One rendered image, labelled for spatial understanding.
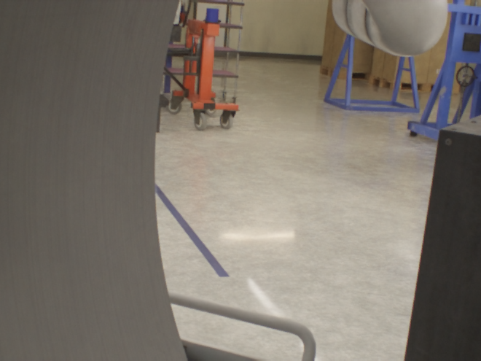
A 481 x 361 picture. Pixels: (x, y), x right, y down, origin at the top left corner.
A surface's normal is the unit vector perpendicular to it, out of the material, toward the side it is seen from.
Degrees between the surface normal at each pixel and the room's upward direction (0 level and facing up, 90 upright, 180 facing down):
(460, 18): 90
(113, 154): 89
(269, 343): 0
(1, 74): 99
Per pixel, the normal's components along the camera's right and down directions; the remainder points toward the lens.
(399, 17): 0.05, 0.44
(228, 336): 0.08, -0.96
